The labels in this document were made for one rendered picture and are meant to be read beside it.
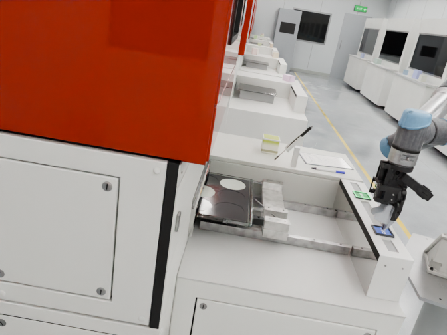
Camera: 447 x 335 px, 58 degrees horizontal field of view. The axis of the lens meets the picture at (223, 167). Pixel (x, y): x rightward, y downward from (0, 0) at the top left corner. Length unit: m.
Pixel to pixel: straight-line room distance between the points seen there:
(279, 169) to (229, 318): 0.67
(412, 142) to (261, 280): 0.56
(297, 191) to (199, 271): 0.66
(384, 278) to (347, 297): 0.11
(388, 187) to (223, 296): 0.55
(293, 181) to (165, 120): 0.98
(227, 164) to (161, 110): 0.90
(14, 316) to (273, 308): 0.65
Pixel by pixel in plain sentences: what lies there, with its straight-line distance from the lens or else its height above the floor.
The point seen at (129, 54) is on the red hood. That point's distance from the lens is 0.75.
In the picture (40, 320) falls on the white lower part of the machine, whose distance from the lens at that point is 1.07.
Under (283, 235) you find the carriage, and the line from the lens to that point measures 1.32.
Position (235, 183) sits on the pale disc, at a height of 0.90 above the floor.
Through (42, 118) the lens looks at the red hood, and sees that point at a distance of 0.83.
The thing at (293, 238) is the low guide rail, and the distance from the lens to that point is 1.37.
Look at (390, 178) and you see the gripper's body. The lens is 1.24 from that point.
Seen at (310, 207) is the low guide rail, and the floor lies 0.84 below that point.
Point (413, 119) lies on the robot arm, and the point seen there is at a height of 1.31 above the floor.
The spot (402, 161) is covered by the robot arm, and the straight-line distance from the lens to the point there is 1.21.
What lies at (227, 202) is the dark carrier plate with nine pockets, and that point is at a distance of 1.39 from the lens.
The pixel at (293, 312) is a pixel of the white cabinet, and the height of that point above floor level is 0.77.
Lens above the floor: 1.50
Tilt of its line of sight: 21 degrees down
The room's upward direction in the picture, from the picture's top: 10 degrees clockwise
